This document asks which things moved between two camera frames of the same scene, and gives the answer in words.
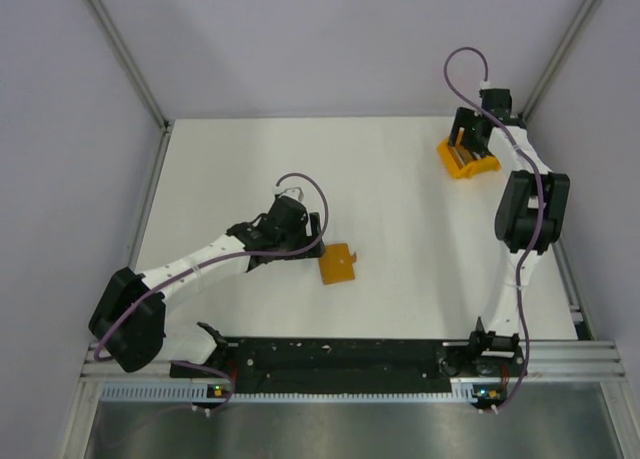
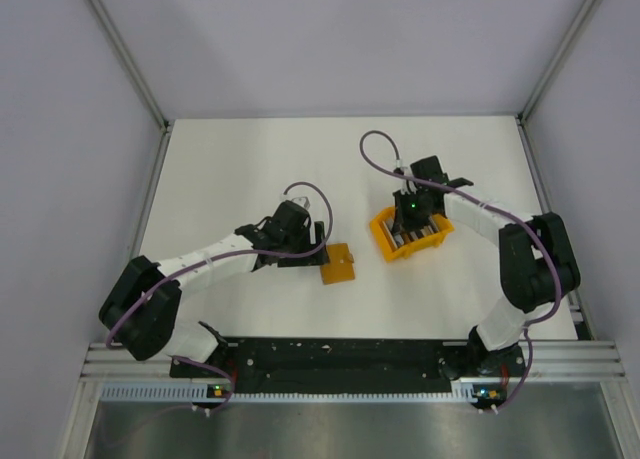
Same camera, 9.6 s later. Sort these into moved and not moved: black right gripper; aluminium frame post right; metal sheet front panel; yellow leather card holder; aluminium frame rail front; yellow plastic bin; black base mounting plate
Moved: black right gripper; yellow plastic bin
Not moved: yellow leather card holder; metal sheet front panel; aluminium frame rail front; aluminium frame post right; black base mounting plate
